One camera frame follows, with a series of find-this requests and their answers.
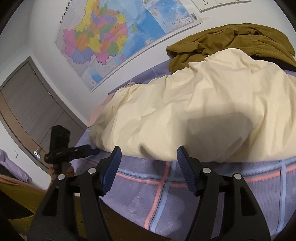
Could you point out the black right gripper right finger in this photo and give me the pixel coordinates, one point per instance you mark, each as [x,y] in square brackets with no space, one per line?
[227,208]

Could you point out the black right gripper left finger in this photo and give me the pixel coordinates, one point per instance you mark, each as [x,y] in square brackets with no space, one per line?
[71,208]

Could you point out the cream yellow jacket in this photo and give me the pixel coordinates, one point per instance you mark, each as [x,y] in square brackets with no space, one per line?
[227,108]

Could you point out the person's left hand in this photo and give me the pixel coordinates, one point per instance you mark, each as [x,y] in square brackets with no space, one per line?
[66,169]

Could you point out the grey wooden door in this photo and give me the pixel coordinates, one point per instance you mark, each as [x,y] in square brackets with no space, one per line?
[30,108]

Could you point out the purple plaid bed sheet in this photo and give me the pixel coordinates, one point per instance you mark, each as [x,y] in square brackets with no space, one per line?
[174,194]

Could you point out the olive brown garment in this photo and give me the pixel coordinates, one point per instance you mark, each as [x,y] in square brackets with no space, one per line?
[257,41]

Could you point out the colourful wall map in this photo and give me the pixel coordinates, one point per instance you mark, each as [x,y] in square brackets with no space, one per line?
[98,37]

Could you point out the white wall socket panel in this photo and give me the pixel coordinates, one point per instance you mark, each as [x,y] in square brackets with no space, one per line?
[204,5]

